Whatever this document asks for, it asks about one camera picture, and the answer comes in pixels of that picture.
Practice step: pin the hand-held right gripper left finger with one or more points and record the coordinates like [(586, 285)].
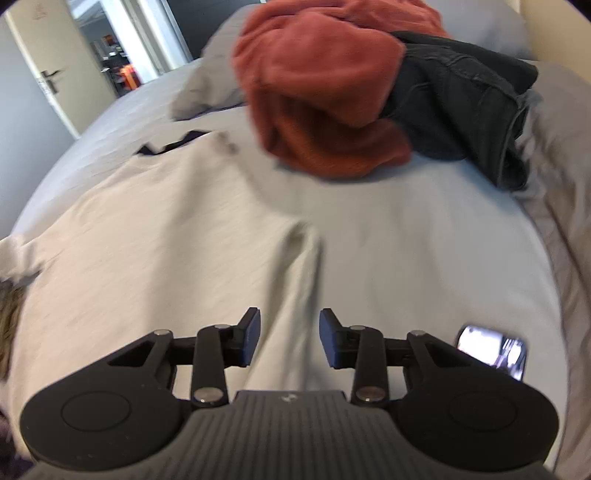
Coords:
[(249, 332)]

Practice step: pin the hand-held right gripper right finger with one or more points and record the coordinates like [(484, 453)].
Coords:
[(328, 337)]

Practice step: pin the white sweatshirt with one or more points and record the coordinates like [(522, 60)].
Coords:
[(161, 254)]

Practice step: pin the smartphone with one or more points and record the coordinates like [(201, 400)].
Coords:
[(489, 353)]

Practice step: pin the brown furry thing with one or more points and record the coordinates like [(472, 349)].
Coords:
[(10, 323)]

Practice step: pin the rust fleece blanket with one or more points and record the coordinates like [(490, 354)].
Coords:
[(318, 92)]

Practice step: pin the black jeans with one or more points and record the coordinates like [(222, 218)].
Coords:
[(461, 106)]

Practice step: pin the orange stool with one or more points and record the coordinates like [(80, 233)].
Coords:
[(129, 76)]

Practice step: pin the cream door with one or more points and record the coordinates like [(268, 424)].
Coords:
[(60, 55)]

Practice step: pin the beige padded headboard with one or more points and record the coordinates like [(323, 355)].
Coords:
[(563, 27)]

